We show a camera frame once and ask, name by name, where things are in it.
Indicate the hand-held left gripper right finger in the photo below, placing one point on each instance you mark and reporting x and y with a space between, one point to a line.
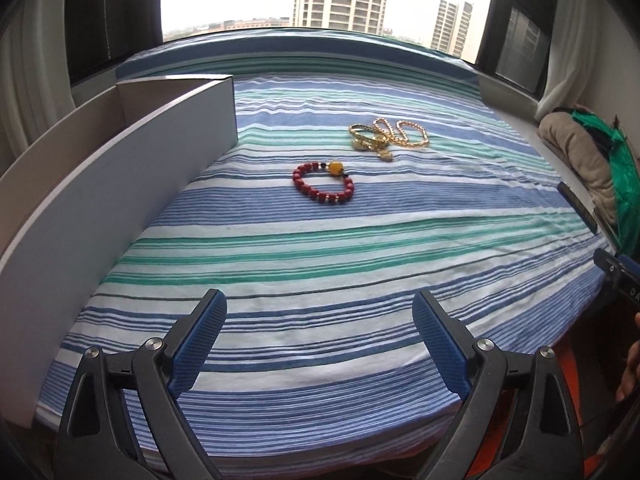
442 345

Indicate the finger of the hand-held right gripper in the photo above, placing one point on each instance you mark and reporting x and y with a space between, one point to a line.
606 261

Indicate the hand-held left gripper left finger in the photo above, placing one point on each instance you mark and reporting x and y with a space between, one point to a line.
197 345

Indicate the grey cardboard box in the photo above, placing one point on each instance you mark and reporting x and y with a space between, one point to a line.
100 185

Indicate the person's right hand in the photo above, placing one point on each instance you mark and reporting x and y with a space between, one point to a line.
631 370

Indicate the black phone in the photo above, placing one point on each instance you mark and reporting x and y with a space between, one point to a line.
577 206

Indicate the green cloth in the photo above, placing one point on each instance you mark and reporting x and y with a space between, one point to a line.
627 185

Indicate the beige and green fabric bundle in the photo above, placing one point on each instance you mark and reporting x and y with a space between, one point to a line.
570 145

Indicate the blue green striped blanket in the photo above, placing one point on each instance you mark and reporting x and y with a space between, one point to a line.
350 260

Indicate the white curtain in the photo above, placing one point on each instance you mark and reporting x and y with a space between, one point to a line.
570 60
30 85

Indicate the dark window blind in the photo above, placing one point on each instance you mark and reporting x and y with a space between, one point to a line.
100 20
520 35

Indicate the slim apartment building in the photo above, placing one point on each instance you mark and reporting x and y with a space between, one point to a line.
451 27

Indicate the low brick building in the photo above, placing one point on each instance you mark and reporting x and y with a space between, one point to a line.
255 24

